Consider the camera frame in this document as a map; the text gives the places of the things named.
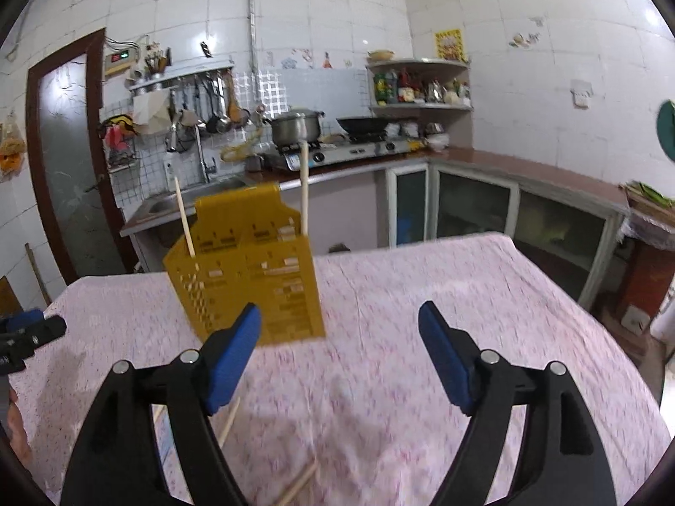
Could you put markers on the wooden chopstick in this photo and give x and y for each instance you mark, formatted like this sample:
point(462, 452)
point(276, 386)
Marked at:
point(300, 482)
point(232, 414)

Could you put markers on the brown door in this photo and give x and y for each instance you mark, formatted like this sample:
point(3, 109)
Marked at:
point(68, 167)

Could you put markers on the steel cooking pot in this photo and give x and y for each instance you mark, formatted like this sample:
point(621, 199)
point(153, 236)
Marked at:
point(295, 126)

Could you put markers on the corner shelf with bottles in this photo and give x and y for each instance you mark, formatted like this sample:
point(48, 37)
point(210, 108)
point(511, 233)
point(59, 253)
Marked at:
point(410, 86)

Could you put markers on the wall utensil rack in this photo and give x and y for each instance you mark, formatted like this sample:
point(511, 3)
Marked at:
point(185, 105)

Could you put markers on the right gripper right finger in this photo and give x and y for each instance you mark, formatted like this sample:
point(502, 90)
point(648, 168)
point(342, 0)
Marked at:
point(561, 460)

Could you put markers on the steel sink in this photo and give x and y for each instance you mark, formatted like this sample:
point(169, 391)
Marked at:
point(163, 208)

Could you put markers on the wire basket with items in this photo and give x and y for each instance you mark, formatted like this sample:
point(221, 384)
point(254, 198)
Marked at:
point(118, 134)

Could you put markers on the black wok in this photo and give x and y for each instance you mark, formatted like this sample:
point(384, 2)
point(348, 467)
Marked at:
point(364, 126)

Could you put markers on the floral pink tablecloth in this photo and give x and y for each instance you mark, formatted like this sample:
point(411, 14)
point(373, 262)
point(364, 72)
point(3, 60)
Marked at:
point(365, 400)

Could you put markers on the yellow plastic utensil holder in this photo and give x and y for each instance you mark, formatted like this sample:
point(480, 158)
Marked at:
point(246, 246)

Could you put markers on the kitchen counter cabinet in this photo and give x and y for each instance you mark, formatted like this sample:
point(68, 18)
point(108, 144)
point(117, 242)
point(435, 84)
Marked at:
point(565, 223)

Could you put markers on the person's left hand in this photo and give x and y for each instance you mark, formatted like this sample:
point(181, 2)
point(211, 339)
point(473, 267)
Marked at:
point(18, 439)

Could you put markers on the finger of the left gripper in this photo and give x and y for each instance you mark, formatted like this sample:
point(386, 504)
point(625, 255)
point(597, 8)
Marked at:
point(41, 329)

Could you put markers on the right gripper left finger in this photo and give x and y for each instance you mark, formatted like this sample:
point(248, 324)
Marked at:
point(116, 458)

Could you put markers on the gas stove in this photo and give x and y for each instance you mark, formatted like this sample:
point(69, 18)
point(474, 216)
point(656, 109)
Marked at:
point(324, 154)

